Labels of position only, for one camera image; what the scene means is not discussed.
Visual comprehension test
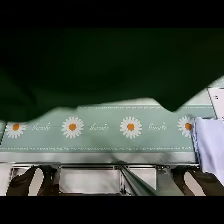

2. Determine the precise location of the silver frame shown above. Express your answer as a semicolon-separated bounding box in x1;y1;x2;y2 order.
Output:
0;161;201;197

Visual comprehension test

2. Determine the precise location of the light blue garment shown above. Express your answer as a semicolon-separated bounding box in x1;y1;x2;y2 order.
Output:
191;116;224;186

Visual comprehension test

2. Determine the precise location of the dark green garment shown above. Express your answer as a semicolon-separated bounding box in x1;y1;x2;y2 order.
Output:
0;27;224;123

